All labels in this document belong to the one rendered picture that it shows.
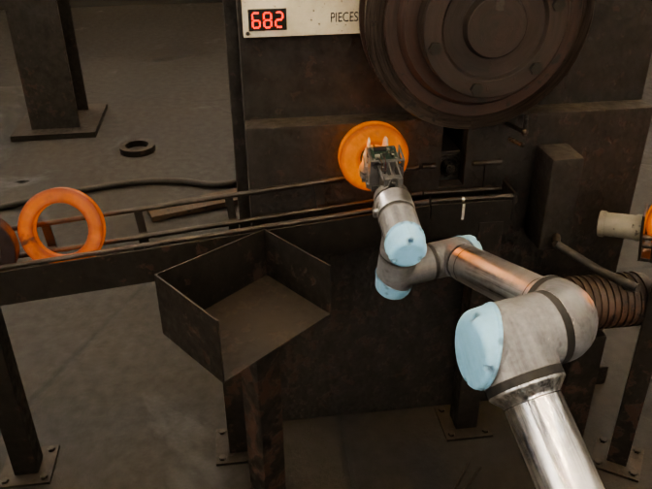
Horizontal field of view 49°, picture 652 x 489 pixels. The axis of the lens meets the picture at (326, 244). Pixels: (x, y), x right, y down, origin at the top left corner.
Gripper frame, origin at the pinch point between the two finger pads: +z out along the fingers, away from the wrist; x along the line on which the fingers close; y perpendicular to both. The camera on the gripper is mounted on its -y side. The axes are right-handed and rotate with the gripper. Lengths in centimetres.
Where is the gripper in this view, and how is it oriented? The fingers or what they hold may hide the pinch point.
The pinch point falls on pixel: (373, 147)
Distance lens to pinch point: 158.8
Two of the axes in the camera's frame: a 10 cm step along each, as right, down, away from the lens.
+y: 0.1, -7.1, -7.0
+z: -1.3, -6.9, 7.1
